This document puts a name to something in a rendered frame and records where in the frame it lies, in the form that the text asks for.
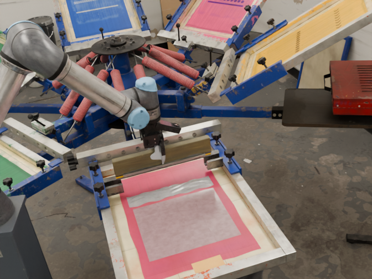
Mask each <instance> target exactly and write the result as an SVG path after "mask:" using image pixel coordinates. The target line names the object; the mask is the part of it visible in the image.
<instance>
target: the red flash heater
mask: <svg viewBox="0 0 372 279"><path fill-rule="evenodd" d="M329 72H330V87H331V88H332V108H333V115H370V116H372V60H336V61H330V62H329Z"/></svg>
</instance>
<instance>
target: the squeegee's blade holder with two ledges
mask: <svg viewBox="0 0 372 279"><path fill-rule="evenodd" d="M204 156H205V153H200V154H196V155H193V156H189V157H185V158H181V159H177V160H174V161H170V162H166V163H164V164H158V165H155V166H151V167H147V168H142V169H139V170H134V171H131V172H128V173H124V174H123V177H128V176H131V175H135V174H138V173H143V172H147V171H151V170H154V169H158V168H162V167H166V166H170V165H172V164H177V163H181V162H185V161H189V160H192V159H196V158H200V157H204Z"/></svg>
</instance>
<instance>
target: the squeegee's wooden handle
mask: <svg viewBox="0 0 372 279"><path fill-rule="evenodd" d="M164 147H165V152H166V160H165V163H166V162H170V161H174V160H177V159H181V158H185V157H189V156H193V155H196V154H200V153H205V154H207V153H211V144H210V137H209V136H208V135H205V136H201V137H197V138H192V139H188V140H185V141H181V142H177V143H172V144H168V145H165V146H164ZM154 152H155V150H154V148H153V149H149V150H146V151H142V152H137V153H133V154H129V155H126V156H122V157H118V158H114V159H112V165H113V169H114V172H115V176H116V177H120V176H123V174H124V173H128V172H131V171H136V170H139V169H142V168H147V167H151V166H155V165H158V164H162V160H161V159H151V155H152V154H153V153H154Z"/></svg>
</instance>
